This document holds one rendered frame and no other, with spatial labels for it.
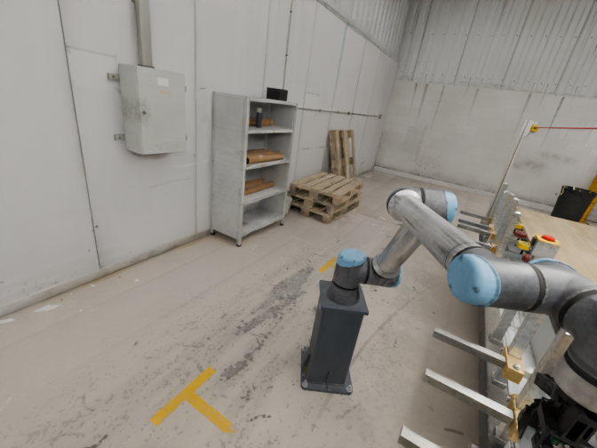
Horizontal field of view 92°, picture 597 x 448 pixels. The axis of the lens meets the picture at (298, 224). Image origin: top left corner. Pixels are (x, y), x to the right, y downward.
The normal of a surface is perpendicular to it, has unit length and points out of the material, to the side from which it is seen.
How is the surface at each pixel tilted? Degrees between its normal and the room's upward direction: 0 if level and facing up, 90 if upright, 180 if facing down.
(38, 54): 90
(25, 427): 0
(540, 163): 90
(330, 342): 90
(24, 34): 90
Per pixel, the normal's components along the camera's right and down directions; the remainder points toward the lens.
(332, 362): -0.02, 0.39
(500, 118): -0.51, 0.27
